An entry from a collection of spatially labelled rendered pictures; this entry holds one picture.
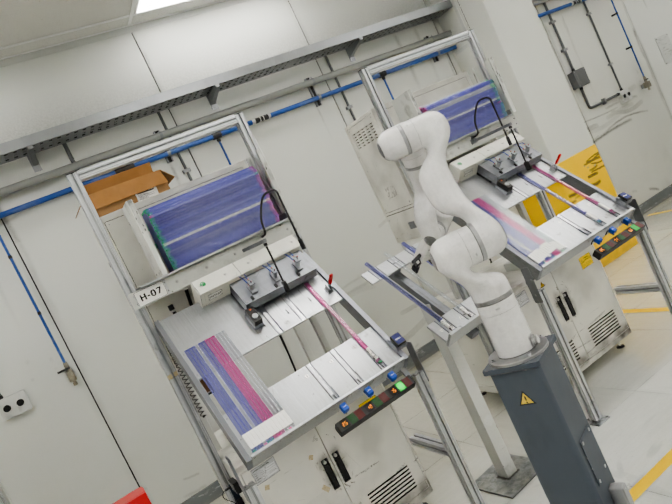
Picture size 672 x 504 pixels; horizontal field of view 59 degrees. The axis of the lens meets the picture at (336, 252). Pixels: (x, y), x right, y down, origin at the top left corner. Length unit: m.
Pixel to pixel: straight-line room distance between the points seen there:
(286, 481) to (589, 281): 1.86
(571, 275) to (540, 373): 1.49
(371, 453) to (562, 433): 0.94
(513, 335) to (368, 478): 1.04
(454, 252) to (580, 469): 0.74
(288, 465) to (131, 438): 1.70
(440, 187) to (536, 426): 0.77
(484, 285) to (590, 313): 1.60
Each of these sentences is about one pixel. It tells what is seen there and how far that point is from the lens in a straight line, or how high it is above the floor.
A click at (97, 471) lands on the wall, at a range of 3.99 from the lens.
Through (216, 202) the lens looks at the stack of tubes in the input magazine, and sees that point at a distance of 2.52.
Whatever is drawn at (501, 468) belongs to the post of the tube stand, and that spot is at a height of 0.06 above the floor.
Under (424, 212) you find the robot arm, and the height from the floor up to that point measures 1.19.
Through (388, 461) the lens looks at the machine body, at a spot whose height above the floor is 0.29.
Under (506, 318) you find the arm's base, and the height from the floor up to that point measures 0.83.
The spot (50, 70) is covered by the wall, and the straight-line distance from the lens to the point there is 4.24.
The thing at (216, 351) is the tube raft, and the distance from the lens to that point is 2.31.
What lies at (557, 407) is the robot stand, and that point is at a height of 0.54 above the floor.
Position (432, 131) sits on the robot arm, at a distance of 1.87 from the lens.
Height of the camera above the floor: 1.34
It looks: 4 degrees down
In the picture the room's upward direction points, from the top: 25 degrees counter-clockwise
